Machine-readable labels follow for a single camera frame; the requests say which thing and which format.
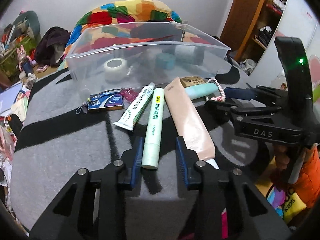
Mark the pink white braided rope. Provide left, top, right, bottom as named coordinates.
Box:
left=206, top=77, right=226, bottom=103

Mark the teal plastic case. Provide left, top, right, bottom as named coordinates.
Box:
left=184, top=83, right=219, bottom=100

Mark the pink cosmetic tube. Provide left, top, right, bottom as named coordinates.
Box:
left=164, top=77, right=219, bottom=169

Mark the gold brown small box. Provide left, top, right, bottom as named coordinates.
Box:
left=180, top=76, right=206, bottom=88

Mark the pale green lotion tube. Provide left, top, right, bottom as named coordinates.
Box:
left=142, top=88, right=164, bottom=170

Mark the white green ointment tube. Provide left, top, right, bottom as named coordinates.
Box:
left=113, top=82, right=155, bottom=131

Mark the blue card keychain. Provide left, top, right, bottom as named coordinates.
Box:
left=75, top=92, right=124, bottom=114

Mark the white foam tape roll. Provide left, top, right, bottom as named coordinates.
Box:
left=104, top=58, right=129, bottom=82

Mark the dark green glass bottle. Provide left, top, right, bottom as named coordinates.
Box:
left=174, top=45, right=204, bottom=65

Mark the right hand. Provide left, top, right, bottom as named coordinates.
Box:
left=273, top=144, right=290, bottom=171

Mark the grey black blanket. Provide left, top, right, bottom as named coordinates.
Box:
left=10, top=67, right=273, bottom=240

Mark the wooden shelf unit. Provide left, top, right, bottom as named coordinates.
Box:
left=248, top=0, right=287, bottom=66

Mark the wooden door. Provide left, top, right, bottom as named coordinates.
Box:
left=220, top=0, right=265, bottom=62

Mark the clear plastic storage box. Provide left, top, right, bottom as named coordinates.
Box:
left=65, top=22, right=231, bottom=98

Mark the colourful patchwork quilt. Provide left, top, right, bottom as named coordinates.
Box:
left=58, top=0, right=183, bottom=63

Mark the blue white book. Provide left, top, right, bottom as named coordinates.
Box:
left=0, top=82, right=23, bottom=113

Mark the pink rabbit toy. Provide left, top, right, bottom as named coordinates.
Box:
left=16, top=45, right=34, bottom=77

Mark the green cluttered storage basket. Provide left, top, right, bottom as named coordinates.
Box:
left=1, top=27, right=37, bottom=79

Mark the dark purple clothing pile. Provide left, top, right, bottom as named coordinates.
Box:
left=35, top=27, right=70, bottom=67

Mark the grey green neck pillow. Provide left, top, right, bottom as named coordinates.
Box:
left=13, top=11, right=40, bottom=40

